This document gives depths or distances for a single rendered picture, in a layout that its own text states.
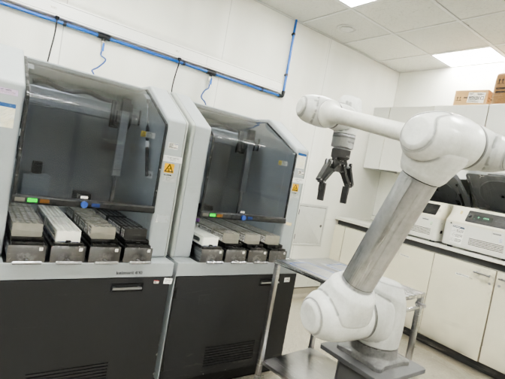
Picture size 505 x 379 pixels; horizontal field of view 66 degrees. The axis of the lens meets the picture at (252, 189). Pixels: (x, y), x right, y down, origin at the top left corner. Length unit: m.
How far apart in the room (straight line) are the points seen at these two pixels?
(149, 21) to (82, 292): 2.05
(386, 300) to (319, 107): 0.70
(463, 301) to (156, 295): 2.58
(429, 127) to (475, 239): 2.74
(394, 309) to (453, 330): 2.45
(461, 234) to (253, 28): 2.50
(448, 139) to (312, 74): 3.13
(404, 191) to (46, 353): 1.58
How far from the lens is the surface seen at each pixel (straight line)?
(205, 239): 2.10
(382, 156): 4.58
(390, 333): 1.42
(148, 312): 2.06
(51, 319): 1.93
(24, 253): 1.81
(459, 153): 1.08
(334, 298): 1.22
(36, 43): 3.00
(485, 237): 3.67
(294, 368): 2.25
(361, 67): 4.62
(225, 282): 2.21
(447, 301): 3.81
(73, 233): 1.86
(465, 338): 3.79
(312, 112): 1.45
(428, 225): 3.87
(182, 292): 2.10
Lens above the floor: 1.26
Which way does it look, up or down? 3 degrees down
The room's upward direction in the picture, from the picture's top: 10 degrees clockwise
